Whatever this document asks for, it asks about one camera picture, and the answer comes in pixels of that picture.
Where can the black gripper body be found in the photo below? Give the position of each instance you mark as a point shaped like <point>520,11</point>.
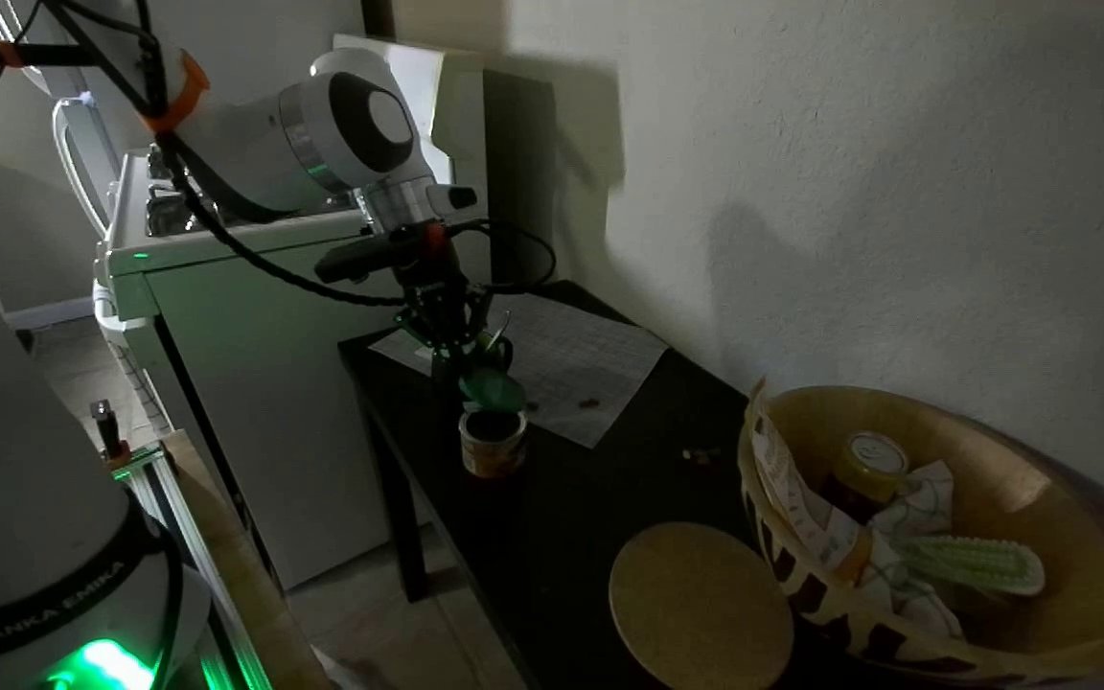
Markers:
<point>438,299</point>

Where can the green plastic lid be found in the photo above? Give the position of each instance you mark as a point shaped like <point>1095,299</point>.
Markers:
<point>491,388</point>

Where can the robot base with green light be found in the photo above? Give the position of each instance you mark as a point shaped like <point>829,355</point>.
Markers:
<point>93,595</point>

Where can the open tin can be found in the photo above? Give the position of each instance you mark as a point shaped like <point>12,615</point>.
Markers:
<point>491,443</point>

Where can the grey checked place mat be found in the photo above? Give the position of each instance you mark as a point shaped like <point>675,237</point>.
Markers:
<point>578,370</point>

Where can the white gas stove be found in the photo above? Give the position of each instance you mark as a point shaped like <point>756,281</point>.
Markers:
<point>223,346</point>

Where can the black side table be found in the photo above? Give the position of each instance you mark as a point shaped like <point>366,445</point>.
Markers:
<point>543,541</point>

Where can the white printed packet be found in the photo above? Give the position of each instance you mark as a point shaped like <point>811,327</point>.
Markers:
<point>827,529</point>

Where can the tape roll in bowl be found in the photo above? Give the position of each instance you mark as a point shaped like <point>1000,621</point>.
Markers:
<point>872,466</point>

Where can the large wooden bowl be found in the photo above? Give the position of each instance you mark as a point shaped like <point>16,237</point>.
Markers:
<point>963,480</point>

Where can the green striped packet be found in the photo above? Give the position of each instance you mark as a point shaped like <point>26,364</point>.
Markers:
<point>978,563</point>

